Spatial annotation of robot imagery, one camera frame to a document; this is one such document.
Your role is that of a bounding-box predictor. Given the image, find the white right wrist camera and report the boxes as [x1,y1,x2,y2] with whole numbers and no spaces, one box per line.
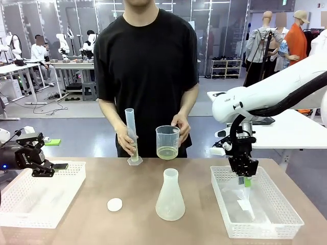
[209,141,232,156]

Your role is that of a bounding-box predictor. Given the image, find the clear plastic bag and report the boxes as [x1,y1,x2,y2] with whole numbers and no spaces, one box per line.
[220,187,273,227]

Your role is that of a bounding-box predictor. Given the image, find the white perforated basket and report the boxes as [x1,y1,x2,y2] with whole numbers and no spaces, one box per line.
[0,161,87,229]
[209,165,305,240]

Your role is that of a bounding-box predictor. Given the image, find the person's left hand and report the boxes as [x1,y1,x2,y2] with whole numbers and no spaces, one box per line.
[170,113,192,149]

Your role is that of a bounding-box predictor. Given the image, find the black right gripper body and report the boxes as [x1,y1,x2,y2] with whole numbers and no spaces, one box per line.
[229,136,256,161]

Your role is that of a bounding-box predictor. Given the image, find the small white label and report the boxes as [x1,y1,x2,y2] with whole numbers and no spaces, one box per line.
[237,200,253,212]

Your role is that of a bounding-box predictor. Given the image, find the white office desk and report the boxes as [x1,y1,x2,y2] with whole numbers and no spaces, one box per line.
[0,62,49,106]

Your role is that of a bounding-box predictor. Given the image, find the dark clothes on rack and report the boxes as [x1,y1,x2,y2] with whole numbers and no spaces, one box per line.
[302,28,322,52]

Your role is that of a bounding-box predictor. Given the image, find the figure in blue floral clothes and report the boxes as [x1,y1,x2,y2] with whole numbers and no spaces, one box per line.
[273,12,294,74]

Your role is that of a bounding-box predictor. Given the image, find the clear plastic measuring beaker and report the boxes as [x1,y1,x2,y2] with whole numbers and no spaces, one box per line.
[155,125,181,161]

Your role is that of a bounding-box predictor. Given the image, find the person's left forearm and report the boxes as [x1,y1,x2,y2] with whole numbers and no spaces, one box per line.
[176,83,200,120]

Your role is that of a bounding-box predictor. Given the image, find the mannequin in grey shirt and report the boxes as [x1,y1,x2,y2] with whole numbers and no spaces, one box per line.
[244,10,285,88]

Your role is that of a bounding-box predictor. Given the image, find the long white workbench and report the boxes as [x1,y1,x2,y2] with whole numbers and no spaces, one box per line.
[50,60,98,99]

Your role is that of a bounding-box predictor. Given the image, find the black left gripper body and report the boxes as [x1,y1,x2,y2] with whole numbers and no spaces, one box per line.
[14,145,46,169]

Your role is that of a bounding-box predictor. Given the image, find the translucent plastic Erlenmeyer flask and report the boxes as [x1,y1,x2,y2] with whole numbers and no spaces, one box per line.
[155,168,186,222]

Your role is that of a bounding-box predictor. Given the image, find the person's right hand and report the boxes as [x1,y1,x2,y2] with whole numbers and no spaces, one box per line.
[116,124,140,156]

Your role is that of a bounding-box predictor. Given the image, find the white box under desk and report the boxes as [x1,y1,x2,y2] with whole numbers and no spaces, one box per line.
[0,79,22,99]

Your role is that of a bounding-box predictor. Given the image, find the person's right forearm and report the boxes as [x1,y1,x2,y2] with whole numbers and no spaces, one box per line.
[98,99,128,136]

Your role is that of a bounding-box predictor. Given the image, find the clear plastic graduated cylinder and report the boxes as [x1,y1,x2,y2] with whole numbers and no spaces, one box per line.
[124,108,143,166]

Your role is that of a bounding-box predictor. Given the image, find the black floor cables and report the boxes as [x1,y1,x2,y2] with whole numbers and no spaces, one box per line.
[32,91,69,116]

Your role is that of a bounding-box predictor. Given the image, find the round white flask cap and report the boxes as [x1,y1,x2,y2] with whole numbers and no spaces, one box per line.
[107,198,123,212]

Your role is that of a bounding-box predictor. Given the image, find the translucent plastic funnel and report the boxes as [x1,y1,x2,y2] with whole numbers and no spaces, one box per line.
[220,185,257,222]

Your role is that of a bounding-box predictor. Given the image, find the white shoe rack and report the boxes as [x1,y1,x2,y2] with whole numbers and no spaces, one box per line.
[211,58,243,79]

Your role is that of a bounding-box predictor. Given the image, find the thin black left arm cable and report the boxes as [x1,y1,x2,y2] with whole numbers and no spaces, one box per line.
[0,128,26,149]

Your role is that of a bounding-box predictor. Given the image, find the grey plastic step stool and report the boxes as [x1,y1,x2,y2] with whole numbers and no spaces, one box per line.
[81,82,99,102]

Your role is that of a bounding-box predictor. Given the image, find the black flat tray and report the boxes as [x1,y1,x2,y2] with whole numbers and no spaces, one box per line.
[251,116,276,126]

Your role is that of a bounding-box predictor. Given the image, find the mannequin in orange with cap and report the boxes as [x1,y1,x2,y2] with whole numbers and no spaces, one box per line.
[284,10,311,67]

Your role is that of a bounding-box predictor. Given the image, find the person in black T-shirt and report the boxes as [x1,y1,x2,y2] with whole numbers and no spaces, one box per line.
[94,0,200,158]

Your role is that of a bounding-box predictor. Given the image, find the black tripod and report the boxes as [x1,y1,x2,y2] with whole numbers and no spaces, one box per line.
[244,29,273,87]

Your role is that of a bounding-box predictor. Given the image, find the seated person in white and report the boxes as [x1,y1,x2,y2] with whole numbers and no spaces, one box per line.
[30,35,56,87]

